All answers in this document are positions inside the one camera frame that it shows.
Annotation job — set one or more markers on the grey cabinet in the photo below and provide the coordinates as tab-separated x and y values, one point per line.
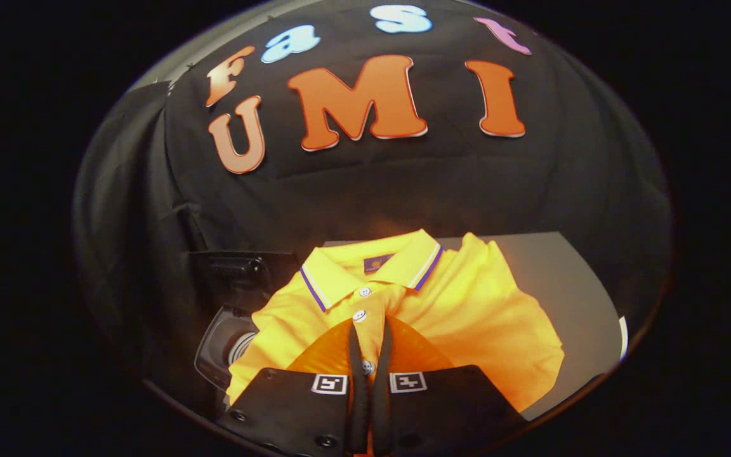
562	273

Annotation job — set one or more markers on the black backdrop cloth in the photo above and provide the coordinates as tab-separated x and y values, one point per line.
372	190

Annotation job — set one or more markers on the yellow polo shirt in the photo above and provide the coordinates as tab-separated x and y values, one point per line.
467	304

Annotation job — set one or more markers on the white panel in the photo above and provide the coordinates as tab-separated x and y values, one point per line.
623	336

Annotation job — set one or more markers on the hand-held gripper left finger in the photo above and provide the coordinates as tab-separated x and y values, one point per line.
357	406

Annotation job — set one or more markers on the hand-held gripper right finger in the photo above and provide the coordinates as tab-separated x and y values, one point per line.
381	406

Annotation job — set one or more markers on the dark washing machine lid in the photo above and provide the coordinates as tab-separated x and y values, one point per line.
232	273

